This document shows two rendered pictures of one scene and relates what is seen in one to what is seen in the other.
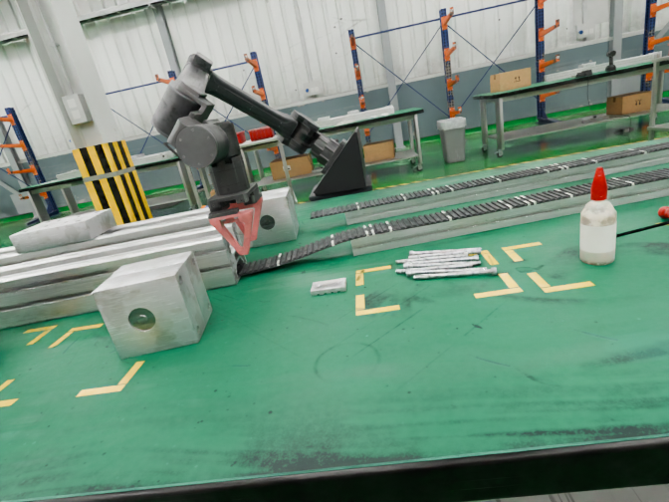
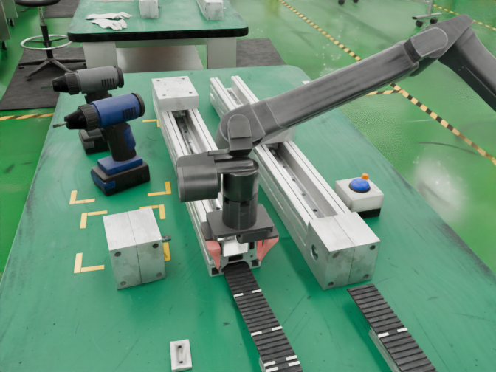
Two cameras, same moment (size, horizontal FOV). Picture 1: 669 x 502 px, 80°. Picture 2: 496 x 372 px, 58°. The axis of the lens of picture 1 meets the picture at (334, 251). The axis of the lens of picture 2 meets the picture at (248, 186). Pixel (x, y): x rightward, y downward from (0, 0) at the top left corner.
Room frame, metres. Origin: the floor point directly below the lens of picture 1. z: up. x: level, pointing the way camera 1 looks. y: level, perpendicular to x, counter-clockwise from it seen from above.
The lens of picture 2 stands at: (0.47, -0.43, 1.39)
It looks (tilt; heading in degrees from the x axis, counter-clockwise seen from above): 33 degrees down; 70
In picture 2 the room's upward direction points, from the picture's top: 2 degrees clockwise
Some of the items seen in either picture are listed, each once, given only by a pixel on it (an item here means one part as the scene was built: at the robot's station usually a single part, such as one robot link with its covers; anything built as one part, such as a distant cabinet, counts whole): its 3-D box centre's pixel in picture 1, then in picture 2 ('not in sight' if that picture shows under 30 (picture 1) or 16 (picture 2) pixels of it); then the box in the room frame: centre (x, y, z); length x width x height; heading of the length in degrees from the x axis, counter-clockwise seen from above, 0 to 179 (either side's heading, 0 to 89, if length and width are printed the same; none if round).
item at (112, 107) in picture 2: not in sight; (104, 146); (0.47, 0.54, 0.89); 0.20 x 0.08 x 0.22; 20
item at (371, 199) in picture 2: not in sight; (353, 198); (0.98, 0.28, 0.81); 0.10 x 0.08 x 0.06; 178
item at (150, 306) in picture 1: (161, 298); (141, 246); (0.50, 0.24, 0.83); 0.11 x 0.10 x 0.10; 1
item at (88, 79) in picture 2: not in sight; (88, 111); (0.45, 0.75, 0.89); 0.20 x 0.08 x 0.22; 7
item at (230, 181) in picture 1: (230, 179); (239, 209); (0.66, 0.14, 0.94); 0.10 x 0.07 x 0.07; 177
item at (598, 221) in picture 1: (597, 215); not in sight; (0.45, -0.32, 0.84); 0.04 x 0.04 x 0.12
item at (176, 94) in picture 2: not in sight; (174, 97); (0.69, 0.82, 0.87); 0.16 x 0.11 x 0.07; 88
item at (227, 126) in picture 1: (218, 141); (236, 178); (0.66, 0.14, 1.00); 0.07 x 0.06 x 0.07; 173
